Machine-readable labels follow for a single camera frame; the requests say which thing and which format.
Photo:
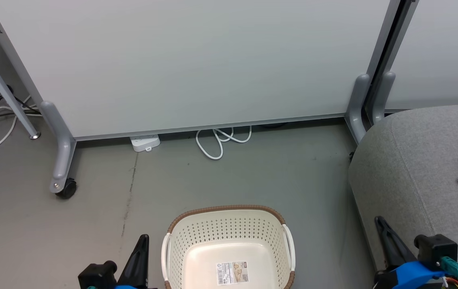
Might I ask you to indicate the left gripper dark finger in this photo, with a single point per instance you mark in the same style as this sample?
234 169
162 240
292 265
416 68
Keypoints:
138 269

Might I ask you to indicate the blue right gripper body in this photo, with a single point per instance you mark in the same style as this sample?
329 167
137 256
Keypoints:
413 273

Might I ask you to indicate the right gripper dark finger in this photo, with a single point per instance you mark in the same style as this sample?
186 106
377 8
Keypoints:
395 251

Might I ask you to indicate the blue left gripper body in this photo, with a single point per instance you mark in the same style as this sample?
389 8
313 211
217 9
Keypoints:
128 287

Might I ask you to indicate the cream perforated laundry basket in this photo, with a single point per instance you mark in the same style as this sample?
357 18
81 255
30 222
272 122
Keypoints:
196 241

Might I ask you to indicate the printed basket sticker label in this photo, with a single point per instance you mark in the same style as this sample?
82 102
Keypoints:
233 273

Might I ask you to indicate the grey fabric sofa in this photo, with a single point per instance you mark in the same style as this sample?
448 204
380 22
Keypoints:
413 160

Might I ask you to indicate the black caster wheel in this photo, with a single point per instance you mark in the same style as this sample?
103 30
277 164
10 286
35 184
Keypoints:
68 189

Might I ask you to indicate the white power strip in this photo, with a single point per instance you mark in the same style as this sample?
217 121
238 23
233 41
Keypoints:
144 141

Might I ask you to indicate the grey partition leg with caster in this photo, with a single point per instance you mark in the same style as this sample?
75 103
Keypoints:
63 152

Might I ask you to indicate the narrow white partition panel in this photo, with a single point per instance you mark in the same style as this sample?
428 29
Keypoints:
441 52

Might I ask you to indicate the wide white partition panel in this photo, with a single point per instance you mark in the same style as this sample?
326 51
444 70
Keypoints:
192 60

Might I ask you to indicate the slanted grey metal table leg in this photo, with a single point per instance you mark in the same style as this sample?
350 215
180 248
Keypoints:
6 94

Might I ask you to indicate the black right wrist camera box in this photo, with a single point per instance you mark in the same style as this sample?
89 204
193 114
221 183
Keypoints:
433 247

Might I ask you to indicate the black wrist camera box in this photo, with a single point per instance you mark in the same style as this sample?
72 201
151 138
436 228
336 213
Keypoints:
433 247
96 275

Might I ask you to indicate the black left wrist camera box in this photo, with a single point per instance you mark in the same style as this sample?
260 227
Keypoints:
96 275

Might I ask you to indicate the teal right camera connector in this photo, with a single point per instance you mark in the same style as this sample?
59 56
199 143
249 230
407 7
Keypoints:
451 267

